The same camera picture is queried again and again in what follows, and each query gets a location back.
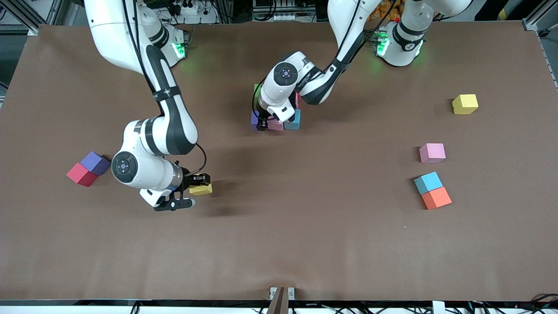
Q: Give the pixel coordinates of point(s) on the red foam cube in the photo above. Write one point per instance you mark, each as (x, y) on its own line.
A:
(80, 175)

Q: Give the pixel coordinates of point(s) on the white power strip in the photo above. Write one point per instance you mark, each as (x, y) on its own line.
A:
(198, 17)

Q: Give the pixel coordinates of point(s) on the orange snack bags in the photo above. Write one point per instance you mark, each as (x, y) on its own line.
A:
(386, 11)

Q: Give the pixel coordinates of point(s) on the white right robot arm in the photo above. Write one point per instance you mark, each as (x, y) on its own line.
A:
(109, 35)

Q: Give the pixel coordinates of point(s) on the brown table cover sheet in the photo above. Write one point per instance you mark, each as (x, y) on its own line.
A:
(261, 240)

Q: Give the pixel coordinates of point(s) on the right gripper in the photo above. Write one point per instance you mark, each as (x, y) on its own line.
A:
(188, 179)

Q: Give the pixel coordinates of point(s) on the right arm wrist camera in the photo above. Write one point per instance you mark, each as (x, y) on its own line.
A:
(174, 204)

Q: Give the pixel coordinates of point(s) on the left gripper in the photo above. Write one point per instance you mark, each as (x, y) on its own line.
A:
(262, 123)

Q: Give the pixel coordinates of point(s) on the white table edge block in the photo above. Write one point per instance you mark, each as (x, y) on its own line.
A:
(438, 307)

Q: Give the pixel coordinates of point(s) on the green foam cube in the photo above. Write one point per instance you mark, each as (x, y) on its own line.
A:
(257, 89)

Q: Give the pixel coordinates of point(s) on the purple foam cube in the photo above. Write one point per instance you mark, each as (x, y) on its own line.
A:
(254, 120)
(95, 162)

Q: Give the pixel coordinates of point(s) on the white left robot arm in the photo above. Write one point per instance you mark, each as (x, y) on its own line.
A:
(409, 26)

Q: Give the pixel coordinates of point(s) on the pink foam cube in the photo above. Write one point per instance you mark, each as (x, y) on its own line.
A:
(297, 101)
(275, 126)
(433, 152)

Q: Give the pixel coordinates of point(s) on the metal table edge bracket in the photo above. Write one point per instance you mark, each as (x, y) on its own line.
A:
(282, 298)

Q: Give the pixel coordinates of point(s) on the light blue foam cube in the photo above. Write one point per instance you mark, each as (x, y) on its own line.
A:
(295, 123)
(428, 182)

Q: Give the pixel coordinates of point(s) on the yellow foam cube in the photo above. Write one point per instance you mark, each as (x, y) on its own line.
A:
(201, 190)
(465, 104)

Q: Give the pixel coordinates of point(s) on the orange foam cube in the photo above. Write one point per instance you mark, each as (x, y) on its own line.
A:
(436, 198)

